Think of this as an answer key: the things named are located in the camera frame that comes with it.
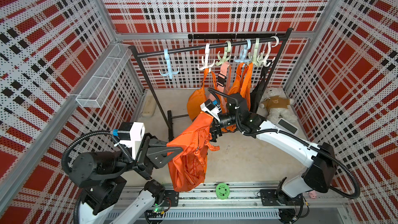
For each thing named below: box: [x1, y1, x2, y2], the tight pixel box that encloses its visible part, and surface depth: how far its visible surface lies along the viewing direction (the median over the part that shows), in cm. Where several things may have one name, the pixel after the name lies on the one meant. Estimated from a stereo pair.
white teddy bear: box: [259, 88, 298, 125], surface depth 103 cm
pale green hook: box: [248, 37, 263, 66], surface depth 69 cm
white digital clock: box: [276, 117, 299, 135], surface depth 97 cm
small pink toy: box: [308, 189, 318, 200], surface depth 75 cm
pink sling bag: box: [216, 61, 232, 94], surface depth 72 cm
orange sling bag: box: [228, 62, 253, 112], surface depth 75 cm
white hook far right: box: [257, 35, 279, 67], surface depth 68 cm
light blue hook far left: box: [158, 48, 180, 80], surface depth 62 cm
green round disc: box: [215, 182, 231, 200], surface depth 74 cm
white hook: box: [197, 43, 216, 73], surface depth 65 cm
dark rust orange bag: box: [166, 112, 220, 192], surface depth 39 cm
